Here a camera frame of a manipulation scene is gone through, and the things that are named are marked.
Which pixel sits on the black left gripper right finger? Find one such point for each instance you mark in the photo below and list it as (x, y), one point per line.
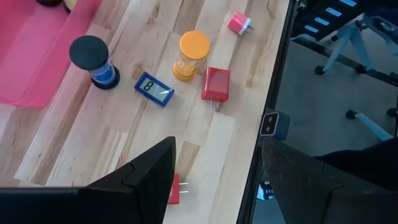
(304, 193)

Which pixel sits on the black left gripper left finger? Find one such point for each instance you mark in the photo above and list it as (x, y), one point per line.
(140, 193)

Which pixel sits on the pink plastic bin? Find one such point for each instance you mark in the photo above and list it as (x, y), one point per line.
(34, 56)

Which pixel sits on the pink white-faced wall charger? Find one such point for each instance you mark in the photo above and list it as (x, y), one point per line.
(237, 23)

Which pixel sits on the person's shoe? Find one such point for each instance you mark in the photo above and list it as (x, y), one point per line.
(264, 191)

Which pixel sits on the person's leg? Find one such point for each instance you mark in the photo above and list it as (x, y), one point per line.
(367, 161)

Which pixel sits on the white-legged rolling chair base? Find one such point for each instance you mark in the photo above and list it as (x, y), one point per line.
(370, 124)
(342, 46)

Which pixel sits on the blue digital timer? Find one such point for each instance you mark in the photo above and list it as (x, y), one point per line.
(154, 88)

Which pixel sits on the black-capped blue sand hourglass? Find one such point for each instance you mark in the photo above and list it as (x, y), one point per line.
(88, 53)

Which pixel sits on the yellow-capped hourglass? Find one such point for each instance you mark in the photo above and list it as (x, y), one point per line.
(194, 46)

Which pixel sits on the black panel with blue strips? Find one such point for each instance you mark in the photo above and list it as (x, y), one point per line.
(326, 15)

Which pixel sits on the small table-level camera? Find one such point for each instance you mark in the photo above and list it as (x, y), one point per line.
(276, 126)

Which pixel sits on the large red wall charger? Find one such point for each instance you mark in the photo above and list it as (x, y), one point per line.
(215, 84)

